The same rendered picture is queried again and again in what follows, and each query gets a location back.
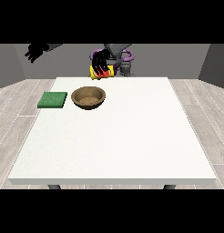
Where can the yellow cup with melon print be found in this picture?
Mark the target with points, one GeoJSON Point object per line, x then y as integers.
{"type": "Point", "coordinates": [93, 72]}

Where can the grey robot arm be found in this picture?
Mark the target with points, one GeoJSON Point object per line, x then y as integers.
{"type": "Point", "coordinates": [55, 46]}
{"type": "Point", "coordinates": [117, 50]}

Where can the green square pad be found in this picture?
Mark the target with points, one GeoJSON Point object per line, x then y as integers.
{"type": "Point", "coordinates": [52, 99]}

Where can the brown wooden bowl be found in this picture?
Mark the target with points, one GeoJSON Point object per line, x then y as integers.
{"type": "Point", "coordinates": [88, 97]}

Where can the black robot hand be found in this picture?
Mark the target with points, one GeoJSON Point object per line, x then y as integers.
{"type": "Point", "coordinates": [36, 51]}
{"type": "Point", "coordinates": [102, 62]}

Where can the dark table leg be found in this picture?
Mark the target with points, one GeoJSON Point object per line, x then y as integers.
{"type": "Point", "coordinates": [169, 186]}
{"type": "Point", "coordinates": [54, 186]}

